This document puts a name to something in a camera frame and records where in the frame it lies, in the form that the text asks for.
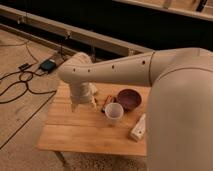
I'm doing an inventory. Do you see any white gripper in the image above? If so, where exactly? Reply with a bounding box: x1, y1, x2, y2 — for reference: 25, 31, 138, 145
69, 83, 97, 112

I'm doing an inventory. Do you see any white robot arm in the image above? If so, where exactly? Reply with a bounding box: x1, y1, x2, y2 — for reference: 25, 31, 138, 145
58, 48, 213, 171

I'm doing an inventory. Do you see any white ceramic cup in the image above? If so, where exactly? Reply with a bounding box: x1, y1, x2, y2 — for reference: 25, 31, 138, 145
105, 103, 124, 126

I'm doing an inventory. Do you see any beige sponge block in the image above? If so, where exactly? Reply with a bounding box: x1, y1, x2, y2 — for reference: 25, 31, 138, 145
90, 83, 98, 94

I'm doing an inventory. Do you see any orange and black snack packet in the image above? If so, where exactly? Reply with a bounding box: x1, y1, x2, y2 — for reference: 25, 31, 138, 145
101, 95, 115, 113

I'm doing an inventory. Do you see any wooden table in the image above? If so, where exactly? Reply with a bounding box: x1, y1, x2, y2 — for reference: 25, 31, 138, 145
37, 82, 149, 156

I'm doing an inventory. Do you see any dark purple bowl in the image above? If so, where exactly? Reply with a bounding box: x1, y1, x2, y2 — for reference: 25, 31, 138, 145
117, 89, 142, 111

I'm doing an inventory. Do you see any blue power adapter box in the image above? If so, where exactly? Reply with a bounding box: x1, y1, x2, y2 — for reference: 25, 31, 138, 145
39, 59, 56, 73

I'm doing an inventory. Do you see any white plastic bottle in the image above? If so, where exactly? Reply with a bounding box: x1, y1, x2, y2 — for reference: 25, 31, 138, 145
130, 114, 146, 141

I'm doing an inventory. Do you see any small black connector box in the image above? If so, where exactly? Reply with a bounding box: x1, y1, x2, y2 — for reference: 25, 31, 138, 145
18, 63, 30, 71

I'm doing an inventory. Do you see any black floor cable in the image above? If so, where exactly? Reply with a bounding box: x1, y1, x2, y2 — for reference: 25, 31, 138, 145
0, 31, 82, 151

